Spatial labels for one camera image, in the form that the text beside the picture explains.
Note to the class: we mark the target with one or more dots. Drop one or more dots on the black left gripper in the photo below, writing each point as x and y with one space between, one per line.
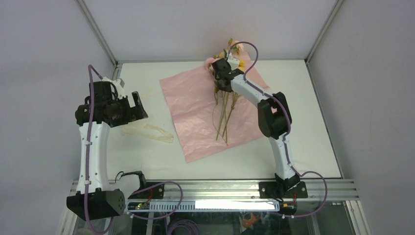
133 113

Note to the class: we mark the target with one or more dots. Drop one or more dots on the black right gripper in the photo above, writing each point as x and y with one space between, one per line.
220 88

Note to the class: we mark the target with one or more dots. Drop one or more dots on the peach fake rose stem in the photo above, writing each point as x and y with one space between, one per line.
234 48

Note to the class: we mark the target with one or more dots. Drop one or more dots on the cream ribbon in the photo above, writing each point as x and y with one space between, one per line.
145 128

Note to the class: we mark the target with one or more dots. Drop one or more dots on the pink wrapping paper sheet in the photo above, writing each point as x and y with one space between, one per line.
189 96

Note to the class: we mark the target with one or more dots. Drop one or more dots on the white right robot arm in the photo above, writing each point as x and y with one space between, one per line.
274 120

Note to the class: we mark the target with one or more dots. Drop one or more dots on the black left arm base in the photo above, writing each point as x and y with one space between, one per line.
134 185

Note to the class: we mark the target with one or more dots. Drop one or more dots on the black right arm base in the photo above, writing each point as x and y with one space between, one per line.
271 190

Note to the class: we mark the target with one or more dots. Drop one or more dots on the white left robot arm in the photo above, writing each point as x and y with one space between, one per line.
94 198

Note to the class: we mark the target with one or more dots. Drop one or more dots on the aluminium mounting rail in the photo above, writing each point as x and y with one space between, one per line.
308 190

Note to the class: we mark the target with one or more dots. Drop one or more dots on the white slotted cable duct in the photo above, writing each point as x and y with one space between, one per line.
203 206

